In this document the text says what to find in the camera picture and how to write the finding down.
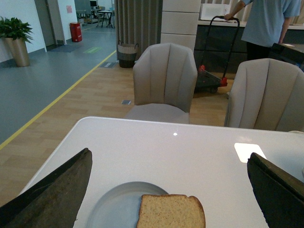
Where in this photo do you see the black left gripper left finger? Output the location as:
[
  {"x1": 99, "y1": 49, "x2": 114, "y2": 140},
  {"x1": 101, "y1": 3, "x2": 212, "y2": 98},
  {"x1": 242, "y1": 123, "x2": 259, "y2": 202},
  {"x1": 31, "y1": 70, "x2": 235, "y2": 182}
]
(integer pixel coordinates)
[{"x1": 0, "y1": 148, "x2": 93, "y2": 228}]

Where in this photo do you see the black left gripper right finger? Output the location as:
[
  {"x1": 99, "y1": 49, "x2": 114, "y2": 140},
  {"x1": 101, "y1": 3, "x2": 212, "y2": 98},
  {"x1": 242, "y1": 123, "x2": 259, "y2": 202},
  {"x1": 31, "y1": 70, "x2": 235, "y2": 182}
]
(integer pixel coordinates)
[{"x1": 247, "y1": 152, "x2": 304, "y2": 228}]

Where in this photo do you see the light blue round plate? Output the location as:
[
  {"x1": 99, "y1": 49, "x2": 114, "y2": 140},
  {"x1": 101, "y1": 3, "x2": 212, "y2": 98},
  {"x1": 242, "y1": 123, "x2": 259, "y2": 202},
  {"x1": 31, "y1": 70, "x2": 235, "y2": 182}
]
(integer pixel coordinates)
[{"x1": 86, "y1": 181, "x2": 167, "y2": 228}]

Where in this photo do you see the brown bread slice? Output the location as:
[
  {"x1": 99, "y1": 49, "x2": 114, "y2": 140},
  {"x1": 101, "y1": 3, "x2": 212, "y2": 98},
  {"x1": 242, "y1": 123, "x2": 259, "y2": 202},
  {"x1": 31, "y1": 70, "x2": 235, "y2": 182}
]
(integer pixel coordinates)
[{"x1": 136, "y1": 194, "x2": 206, "y2": 228}]

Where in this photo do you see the beige upholstered chair right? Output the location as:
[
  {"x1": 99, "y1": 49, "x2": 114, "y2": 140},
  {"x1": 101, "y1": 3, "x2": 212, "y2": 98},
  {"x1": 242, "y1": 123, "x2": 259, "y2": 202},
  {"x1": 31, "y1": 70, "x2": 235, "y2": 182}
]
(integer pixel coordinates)
[{"x1": 224, "y1": 58, "x2": 304, "y2": 132}]

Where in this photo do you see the beige upholstered chair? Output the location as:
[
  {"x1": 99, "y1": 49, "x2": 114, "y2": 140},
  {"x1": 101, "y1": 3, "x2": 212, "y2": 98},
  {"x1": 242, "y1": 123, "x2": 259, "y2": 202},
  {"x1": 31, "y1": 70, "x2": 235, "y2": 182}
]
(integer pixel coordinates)
[
  {"x1": 125, "y1": 43, "x2": 198, "y2": 124},
  {"x1": 224, "y1": 58, "x2": 304, "y2": 132}
]

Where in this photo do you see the black red hand trolley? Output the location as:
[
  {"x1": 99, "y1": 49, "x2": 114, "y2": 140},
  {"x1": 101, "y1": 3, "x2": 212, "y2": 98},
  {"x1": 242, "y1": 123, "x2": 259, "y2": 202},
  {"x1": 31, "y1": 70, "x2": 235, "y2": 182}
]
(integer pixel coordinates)
[{"x1": 195, "y1": 16, "x2": 240, "y2": 93}]

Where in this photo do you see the dark counter cabinet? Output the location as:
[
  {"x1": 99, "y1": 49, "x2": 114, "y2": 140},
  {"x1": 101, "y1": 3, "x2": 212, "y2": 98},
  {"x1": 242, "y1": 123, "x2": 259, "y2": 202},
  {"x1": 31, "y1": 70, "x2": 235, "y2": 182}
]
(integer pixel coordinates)
[{"x1": 194, "y1": 21, "x2": 304, "y2": 78}]

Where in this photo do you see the beige upholstered chair left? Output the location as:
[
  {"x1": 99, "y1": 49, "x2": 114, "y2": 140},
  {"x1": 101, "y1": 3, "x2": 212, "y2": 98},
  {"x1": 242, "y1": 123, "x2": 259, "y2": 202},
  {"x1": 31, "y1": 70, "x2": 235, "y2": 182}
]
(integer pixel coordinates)
[{"x1": 125, "y1": 43, "x2": 198, "y2": 124}]

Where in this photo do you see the woven laundry basket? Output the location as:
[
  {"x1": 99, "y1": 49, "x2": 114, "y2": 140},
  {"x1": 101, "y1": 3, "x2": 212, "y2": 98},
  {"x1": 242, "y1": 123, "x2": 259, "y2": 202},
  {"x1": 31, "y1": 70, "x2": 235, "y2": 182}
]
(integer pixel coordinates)
[{"x1": 117, "y1": 40, "x2": 139, "y2": 68}]

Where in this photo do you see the person in blue shirt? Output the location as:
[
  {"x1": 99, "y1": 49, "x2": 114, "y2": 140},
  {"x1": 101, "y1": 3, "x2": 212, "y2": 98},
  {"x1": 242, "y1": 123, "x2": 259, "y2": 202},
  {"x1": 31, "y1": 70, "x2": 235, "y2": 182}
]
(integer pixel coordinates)
[{"x1": 224, "y1": 0, "x2": 301, "y2": 61}]

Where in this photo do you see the potted green plant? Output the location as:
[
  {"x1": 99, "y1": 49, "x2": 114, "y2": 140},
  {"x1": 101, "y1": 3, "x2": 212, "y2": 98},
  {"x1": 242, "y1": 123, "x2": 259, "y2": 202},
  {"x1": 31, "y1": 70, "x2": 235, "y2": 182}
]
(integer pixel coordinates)
[{"x1": 0, "y1": 16, "x2": 33, "y2": 67}]

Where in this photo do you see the red cabinet box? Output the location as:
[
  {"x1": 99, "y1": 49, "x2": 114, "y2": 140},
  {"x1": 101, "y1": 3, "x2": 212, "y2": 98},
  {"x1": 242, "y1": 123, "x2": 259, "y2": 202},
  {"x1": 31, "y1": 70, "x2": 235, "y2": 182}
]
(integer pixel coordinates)
[{"x1": 69, "y1": 22, "x2": 82, "y2": 42}]

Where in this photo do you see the distant black desk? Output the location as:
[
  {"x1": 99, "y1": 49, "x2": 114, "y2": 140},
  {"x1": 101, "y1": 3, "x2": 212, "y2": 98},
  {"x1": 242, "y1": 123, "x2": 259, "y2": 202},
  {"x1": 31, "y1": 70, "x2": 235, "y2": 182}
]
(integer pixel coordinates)
[{"x1": 95, "y1": 10, "x2": 114, "y2": 28}]

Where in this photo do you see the grey curtain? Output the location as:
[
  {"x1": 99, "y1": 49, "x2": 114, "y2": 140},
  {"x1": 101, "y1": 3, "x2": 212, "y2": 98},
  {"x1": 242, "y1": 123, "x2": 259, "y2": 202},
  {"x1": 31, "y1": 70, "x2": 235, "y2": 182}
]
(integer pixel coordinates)
[{"x1": 114, "y1": 0, "x2": 163, "y2": 58}]

